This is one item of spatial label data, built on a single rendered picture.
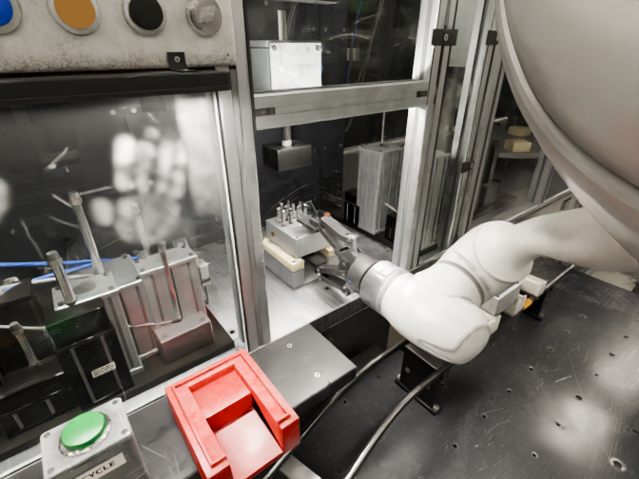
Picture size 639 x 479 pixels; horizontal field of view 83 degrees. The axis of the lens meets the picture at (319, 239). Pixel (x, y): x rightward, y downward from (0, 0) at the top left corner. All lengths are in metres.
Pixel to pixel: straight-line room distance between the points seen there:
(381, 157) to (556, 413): 0.70
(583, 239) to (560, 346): 0.84
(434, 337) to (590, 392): 0.60
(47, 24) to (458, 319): 0.57
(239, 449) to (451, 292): 0.37
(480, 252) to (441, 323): 0.14
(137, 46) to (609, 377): 1.16
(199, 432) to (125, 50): 0.44
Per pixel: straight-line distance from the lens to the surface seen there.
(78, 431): 0.50
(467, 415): 0.93
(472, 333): 0.57
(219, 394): 0.58
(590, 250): 0.37
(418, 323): 0.58
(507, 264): 0.62
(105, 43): 0.45
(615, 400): 1.12
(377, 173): 0.96
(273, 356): 0.67
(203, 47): 0.47
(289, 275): 0.81
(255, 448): 0.56
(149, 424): 0.63
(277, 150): 0.76
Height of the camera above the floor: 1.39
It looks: 28 degrees down
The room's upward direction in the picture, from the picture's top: straight up
